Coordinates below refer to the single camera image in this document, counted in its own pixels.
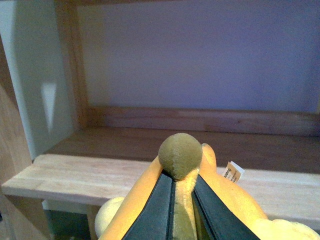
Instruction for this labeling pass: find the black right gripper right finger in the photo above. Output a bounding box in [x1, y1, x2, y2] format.
[192, 175, 259, 240]

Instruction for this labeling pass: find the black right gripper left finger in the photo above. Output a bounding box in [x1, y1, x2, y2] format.
[123, 172, 175, 240]

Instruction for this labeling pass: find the orange plush toy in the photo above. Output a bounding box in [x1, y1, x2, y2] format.
[94, 133, 320, 240]

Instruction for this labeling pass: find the plush toy paper tag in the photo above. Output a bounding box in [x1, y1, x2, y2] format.
[222, 161, 245, 184]

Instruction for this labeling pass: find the light wooden shelf unit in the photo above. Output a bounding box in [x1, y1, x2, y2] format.
[0, 1, 320, 240]

